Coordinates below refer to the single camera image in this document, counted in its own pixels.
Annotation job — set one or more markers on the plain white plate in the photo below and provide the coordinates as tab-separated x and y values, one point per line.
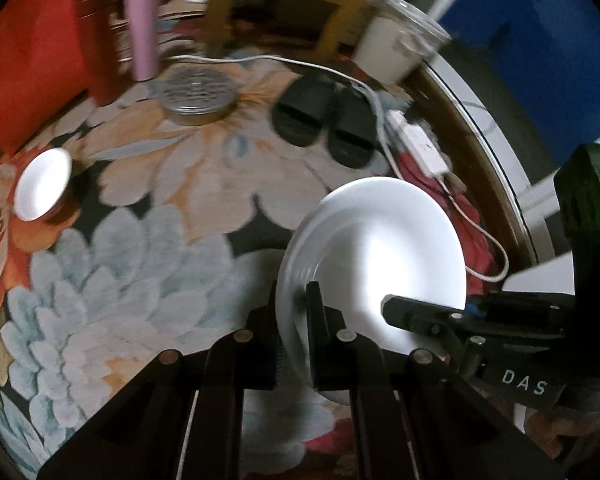
368	240

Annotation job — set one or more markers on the round perforated metal tin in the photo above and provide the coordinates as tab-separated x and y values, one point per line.
195	96

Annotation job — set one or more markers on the red bag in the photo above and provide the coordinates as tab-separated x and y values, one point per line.
50	52

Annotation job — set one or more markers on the blue container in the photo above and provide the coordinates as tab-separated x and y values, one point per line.
547	53

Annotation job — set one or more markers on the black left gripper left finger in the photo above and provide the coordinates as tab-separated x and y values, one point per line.
180	417

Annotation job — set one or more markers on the white power strip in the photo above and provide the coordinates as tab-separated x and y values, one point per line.
412	139

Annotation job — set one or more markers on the floral rug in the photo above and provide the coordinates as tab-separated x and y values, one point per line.
180	234

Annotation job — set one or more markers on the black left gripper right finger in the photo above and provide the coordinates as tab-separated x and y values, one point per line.
413	417

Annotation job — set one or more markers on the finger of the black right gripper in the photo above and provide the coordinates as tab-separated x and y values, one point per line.
431	321

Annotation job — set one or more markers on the pink tumbler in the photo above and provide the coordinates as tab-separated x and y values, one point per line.
142	20

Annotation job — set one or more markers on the white bucket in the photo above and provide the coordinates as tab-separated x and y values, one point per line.
398	39

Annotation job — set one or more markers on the black slipper right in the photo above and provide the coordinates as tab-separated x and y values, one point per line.
352	133

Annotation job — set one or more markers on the red bowl white inside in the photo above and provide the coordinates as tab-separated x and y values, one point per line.
45	189

